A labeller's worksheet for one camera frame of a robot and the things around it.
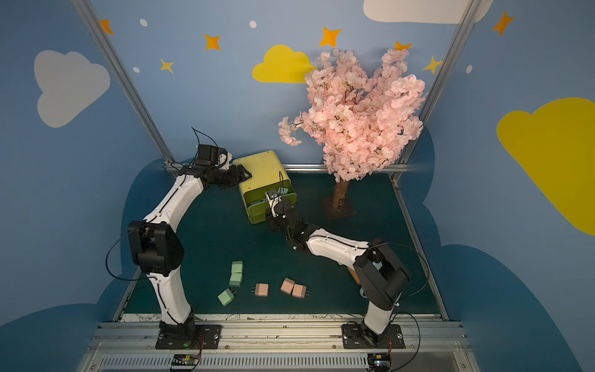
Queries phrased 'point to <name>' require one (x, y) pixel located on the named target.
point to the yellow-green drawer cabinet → (267, 176)
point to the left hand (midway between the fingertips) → (245, 175)
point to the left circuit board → (184, 359)
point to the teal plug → (282, 190)
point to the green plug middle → (235, 280)
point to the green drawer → (258, 203)
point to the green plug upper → (237, 266)
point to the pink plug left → (261, 290)
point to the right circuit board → (380, 361)
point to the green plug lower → (227, 296)
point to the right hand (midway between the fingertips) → (274, 205)
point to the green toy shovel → (353, 274)
